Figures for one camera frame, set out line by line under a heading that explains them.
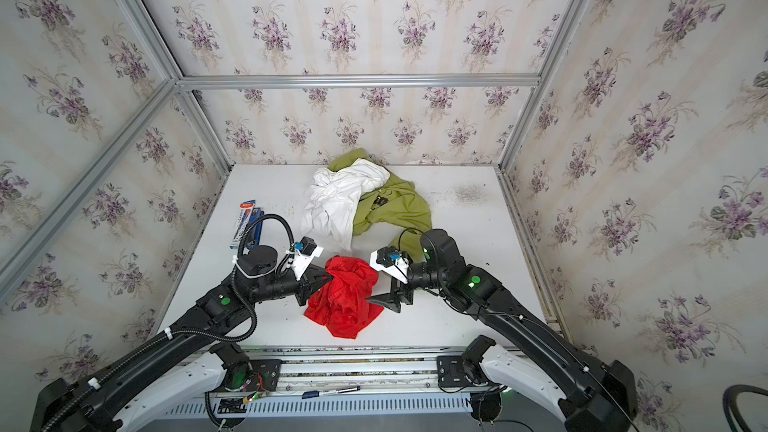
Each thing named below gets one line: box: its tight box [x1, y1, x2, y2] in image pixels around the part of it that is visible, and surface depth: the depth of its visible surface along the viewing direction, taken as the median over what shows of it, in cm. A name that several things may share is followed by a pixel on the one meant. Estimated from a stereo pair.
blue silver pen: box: [301, 386, 361, 399], surface depth 72 cm
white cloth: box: [300, 158, 391, 251], surface depth 101 cm
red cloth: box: [304, 256, 384, 339], surface depth 75 cm
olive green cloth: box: [328, 148, 432, 263], surface depth 102 cm
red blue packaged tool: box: [229, 199, 264, 254], surface depth 103 cm
